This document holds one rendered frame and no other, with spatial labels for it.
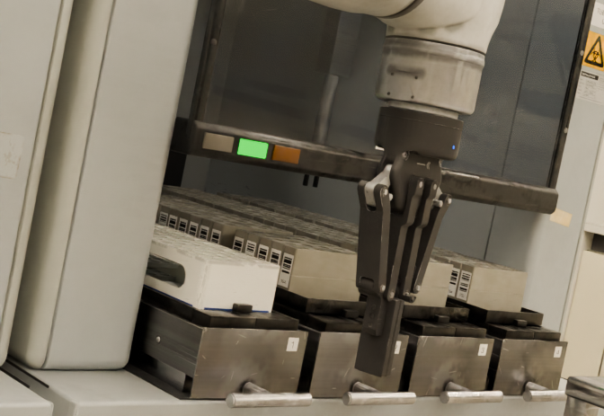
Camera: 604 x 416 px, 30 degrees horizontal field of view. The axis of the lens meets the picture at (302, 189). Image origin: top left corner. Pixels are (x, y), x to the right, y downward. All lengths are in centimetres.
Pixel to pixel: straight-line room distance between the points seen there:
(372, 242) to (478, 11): 22
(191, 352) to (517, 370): 50
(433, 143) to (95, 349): 39
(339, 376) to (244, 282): 15
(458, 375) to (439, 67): 50
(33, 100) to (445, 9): 37
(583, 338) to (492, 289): 214
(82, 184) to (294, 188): 87
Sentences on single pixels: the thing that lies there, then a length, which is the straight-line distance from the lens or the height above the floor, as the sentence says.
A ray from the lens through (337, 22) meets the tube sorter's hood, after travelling 123.
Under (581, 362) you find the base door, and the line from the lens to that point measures 363.
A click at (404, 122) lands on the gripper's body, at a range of 97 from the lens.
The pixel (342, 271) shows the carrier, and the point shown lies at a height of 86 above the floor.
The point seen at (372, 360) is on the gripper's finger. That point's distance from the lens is 102.
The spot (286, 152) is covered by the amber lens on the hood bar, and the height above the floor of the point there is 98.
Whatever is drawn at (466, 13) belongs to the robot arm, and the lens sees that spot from 97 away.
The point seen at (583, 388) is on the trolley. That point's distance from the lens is 116.
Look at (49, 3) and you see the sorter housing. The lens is 104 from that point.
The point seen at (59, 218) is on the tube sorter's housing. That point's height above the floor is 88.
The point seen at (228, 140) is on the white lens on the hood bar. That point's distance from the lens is 113.
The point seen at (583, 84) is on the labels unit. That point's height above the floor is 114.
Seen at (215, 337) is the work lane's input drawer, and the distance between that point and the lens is 109.
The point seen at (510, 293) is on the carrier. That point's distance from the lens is 152.
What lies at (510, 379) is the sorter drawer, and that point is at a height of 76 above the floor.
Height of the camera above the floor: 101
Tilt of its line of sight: 3 degrees down
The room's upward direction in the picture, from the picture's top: 11 degrees clockwise
